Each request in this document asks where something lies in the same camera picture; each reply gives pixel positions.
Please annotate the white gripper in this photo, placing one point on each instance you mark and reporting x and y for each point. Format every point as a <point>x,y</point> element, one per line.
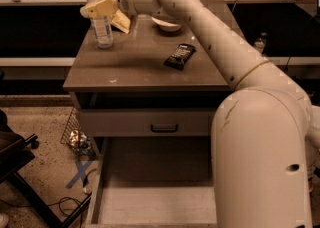
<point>104,7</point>

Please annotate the clear plastic water bottle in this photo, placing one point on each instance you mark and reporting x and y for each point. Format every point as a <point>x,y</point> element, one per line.
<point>102,31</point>

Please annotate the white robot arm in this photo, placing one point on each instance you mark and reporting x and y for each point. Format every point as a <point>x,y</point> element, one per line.
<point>259,131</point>

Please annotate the grey drawer cabinet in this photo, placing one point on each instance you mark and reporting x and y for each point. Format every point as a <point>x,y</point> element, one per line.
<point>131,75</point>

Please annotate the small bottle in background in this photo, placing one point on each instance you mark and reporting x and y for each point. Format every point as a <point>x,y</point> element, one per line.
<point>260,42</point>

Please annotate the open bottom drawer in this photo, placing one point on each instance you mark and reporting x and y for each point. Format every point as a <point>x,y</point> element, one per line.
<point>153,182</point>

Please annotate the yellow chips bag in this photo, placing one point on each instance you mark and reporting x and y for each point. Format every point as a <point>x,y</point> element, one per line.
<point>120,21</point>

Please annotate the white bowl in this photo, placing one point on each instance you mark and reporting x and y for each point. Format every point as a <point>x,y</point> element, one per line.
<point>166,26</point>

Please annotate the black snack bar wrapper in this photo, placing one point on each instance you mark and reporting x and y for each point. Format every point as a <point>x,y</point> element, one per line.
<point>180,56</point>

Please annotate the blue tape cross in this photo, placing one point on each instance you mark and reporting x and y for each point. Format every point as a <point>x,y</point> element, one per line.
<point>81,174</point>

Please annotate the black office chair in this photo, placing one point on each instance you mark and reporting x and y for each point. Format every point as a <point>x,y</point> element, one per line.
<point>15,154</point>

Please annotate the wire mesh waste basket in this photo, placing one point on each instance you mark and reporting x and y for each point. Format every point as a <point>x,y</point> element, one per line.
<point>75,139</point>

